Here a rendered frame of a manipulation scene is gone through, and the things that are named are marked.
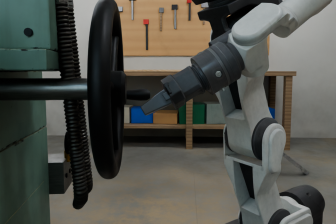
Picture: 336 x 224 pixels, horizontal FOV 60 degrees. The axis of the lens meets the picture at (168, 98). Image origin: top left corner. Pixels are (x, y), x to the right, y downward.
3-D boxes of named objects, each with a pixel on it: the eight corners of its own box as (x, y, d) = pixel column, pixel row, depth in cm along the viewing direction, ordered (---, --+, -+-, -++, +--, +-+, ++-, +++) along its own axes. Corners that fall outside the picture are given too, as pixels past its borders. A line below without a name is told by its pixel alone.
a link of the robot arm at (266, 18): (252, 74, 60) (298, 35, 62) (248, 42, 54) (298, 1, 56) (231, 60, 64) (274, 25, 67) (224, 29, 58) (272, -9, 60)
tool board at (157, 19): (269, 55, 363) (272, -20, 355) (110, 55, 371) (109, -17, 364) (268, 55, 368) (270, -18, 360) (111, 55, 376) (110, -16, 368)
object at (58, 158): (65, 194, 71) (64, 162, 71) (13, 195, 70) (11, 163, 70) (73, 181, 80) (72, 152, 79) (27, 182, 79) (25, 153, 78)
